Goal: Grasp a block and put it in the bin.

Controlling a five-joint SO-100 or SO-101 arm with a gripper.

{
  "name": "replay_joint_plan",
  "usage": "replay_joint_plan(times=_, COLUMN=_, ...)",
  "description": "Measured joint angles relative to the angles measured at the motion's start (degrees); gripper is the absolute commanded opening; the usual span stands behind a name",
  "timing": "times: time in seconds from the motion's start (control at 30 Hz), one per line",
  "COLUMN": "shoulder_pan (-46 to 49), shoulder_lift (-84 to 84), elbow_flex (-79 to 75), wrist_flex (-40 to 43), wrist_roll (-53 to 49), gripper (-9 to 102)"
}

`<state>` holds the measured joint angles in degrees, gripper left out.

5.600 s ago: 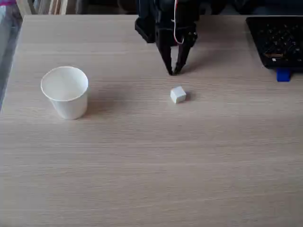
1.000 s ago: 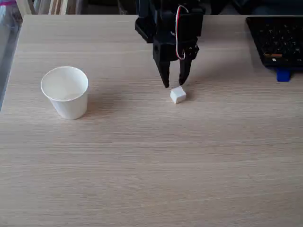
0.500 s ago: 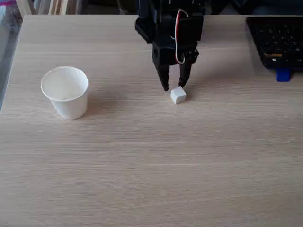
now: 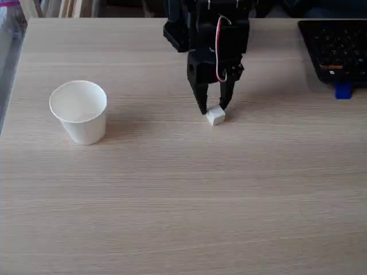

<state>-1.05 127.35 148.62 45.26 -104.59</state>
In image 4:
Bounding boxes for white cube block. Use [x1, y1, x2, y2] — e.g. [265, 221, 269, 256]
[205, 104, 227, 127]

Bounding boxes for small blue plastic part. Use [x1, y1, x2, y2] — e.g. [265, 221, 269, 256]
[334, 82, 353, 100]

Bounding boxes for black keyboard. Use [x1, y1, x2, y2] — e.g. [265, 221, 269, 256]
[297, 19, 367, 85]

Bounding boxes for white paper cup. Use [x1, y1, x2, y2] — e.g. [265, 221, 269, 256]
[49, 80, 108, 146]

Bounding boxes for pale wooden frames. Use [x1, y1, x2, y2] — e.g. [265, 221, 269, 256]
[21, 0, 87, 18]

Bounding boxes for clear plastic bag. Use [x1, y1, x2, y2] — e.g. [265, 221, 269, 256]
[0, 0, 29, 58]

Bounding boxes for white and red cable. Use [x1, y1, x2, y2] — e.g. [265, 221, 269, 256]
[214, 15, 232, 83]

